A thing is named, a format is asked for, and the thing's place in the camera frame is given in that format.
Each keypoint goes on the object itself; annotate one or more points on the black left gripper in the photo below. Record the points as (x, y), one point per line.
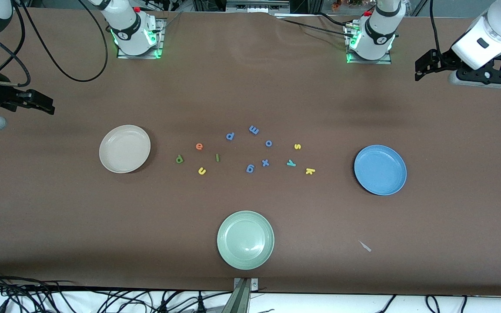
(444, 59)

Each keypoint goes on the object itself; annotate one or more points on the green letter d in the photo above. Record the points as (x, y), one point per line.
(179, 159)

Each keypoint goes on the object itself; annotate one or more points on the teal letter y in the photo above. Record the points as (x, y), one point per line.
(291, 163)

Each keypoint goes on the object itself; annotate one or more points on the yellow letter u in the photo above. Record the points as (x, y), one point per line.
(202, 171)

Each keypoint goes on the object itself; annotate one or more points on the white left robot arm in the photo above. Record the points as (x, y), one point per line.
(376, 37)

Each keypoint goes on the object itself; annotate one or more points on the beige brown plate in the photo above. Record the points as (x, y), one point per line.
(124, 148)

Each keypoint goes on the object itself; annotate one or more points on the small orange object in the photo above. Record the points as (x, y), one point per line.
(337, 4)

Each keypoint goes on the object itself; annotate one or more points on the blue plate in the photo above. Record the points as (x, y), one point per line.
(381, 171)

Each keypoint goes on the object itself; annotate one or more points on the brown table cover sheet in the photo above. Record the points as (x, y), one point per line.
(250, 87)

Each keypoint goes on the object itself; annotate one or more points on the blue letter m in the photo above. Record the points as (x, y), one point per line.
(254, 129)

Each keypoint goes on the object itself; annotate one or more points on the small grey tape scrap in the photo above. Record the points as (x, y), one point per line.
(365, 246)

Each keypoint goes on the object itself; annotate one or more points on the blue letter p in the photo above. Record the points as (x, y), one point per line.
(230, 136)

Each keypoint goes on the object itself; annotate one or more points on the blue letter g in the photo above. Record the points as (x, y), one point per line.
(250, 168)

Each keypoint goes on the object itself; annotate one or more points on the pale green plate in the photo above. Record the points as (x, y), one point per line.
(245, 239)

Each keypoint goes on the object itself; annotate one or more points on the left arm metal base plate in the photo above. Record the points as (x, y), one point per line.
(385, 60)

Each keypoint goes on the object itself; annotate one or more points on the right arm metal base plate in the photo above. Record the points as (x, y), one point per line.
(159, 39)

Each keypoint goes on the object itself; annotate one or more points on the aluminium frame bar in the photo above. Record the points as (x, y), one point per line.
(255, 6)

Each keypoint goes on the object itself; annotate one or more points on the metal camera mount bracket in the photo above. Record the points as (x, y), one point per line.
(242, 300)

